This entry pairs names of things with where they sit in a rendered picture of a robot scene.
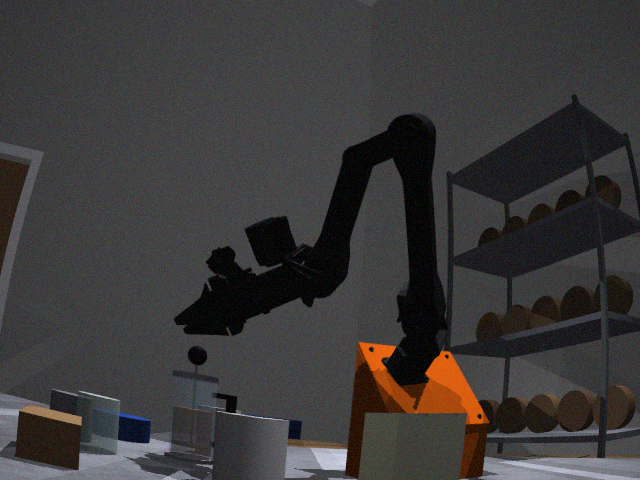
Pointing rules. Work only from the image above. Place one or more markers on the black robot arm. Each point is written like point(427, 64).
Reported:
point(410, 141)

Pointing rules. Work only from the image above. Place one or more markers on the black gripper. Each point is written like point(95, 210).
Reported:
point(227, 306)

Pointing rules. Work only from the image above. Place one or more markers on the blue cylinder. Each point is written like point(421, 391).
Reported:
point(134, 428)

